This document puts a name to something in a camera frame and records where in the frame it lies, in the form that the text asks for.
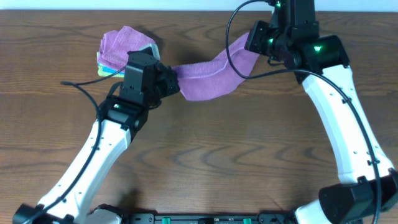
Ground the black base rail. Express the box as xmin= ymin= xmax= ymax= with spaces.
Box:
xmin=93 ymin=203 xmax=299 ymax=224

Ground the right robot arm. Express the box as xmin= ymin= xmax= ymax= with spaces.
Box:
xmin=246 ymin=1 xmax=397 ymax=223

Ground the folded yellow-green cloth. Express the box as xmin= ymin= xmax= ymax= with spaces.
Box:
xmin=97 ymin=62 xmax=124 ymax=78

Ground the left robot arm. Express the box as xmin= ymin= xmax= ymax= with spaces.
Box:
xmin=12 ymin=44 xmax=180 ymax=223

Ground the folded blue cloth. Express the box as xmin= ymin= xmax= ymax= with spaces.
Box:
xmin=98 ymin=63 xmax=117 ymax=77

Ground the purple microfiber cloth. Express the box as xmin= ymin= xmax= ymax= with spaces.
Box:
xmin=173 ymin=34 xmax=259 ymax=101

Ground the folded purple cloth on stack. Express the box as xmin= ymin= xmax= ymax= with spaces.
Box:
xmin=97 ymin=26 xmax=155 ymax=70

